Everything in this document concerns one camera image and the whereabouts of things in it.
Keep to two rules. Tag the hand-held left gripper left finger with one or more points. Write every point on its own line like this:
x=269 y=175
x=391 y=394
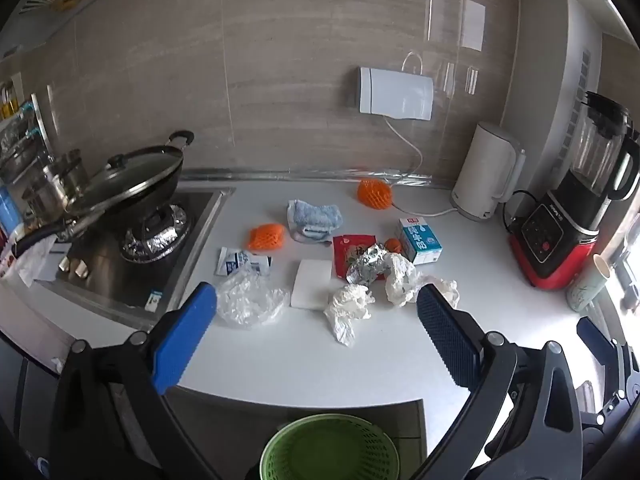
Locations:
x=185 y=335

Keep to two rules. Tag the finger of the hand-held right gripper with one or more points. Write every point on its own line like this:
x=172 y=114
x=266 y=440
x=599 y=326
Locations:
x=594 y=334

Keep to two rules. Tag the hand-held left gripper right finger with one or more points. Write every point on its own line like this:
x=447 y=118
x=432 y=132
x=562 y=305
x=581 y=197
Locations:
x=447 y=332

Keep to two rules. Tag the blue white wipe packet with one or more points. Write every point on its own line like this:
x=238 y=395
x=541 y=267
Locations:
x=261 y=263
x=231 y=261

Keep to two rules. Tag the green plastic basket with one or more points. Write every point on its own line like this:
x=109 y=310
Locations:
x=330 y=455

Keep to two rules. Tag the pale green cup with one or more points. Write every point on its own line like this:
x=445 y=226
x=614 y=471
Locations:
x=587 y=290

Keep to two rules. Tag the crumpled white paper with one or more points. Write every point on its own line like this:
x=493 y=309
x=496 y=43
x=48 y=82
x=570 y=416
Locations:
x=402 y=280

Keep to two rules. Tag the clear plastic bag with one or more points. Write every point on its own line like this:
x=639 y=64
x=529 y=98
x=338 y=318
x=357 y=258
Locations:
x=247 y=300

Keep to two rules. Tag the stainless steel gas stove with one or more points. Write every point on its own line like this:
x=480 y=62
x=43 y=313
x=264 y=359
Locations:
x=110 y=275

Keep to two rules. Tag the blue white carton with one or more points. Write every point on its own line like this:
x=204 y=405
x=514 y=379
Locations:
x=420 y=240

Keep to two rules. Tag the small orange fruit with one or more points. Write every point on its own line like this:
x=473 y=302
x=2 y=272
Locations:
x=394 y=246

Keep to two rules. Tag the foil burner liner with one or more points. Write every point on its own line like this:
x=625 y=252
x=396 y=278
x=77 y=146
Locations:
x=155 y=237

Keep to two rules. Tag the crumpled white tissue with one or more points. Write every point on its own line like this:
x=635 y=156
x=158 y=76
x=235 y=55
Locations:
x=347 y=307

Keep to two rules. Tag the crumpled foil ball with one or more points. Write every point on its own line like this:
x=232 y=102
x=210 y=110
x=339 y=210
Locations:
x=367 y=265

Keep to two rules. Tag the red black blender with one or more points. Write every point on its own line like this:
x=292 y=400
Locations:
x=560 y=230

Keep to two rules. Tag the brass stove knob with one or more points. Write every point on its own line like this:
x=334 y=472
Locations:
x=82 y=269
x=66 y=263

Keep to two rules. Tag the orange foam net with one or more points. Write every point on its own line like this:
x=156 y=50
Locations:
x=267 y=237
x=374 y=193

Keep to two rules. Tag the red snack packet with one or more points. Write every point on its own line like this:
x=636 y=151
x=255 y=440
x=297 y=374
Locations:
x=347 y=247

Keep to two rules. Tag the black wok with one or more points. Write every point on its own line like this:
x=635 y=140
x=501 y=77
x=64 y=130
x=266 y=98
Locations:
x=150 y=200

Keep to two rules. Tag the white electric kettle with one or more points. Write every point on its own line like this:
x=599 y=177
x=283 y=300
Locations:
x=482 y=170

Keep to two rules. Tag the white plastic bag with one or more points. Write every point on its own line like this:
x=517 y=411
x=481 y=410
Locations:
x=34 y=265

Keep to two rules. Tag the glass wok lid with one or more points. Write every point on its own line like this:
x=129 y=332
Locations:
x=130 y=175

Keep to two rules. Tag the light blue cloth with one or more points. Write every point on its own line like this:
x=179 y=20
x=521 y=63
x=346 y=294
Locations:
x=315 y=217

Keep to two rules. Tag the stainless steel pot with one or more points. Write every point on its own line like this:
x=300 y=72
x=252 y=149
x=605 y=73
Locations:
x=55 y=185

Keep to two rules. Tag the blue container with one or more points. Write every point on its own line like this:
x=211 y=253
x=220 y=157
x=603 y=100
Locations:
x=7 y=207

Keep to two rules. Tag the white wall box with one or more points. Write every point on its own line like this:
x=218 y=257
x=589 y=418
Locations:
x=395 y=92

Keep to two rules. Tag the wall seasoning rack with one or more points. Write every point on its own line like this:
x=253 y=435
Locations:
x=20 y=125

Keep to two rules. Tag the clear plastic wall sheet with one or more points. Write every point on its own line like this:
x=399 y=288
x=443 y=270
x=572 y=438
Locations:
x=455 y=25

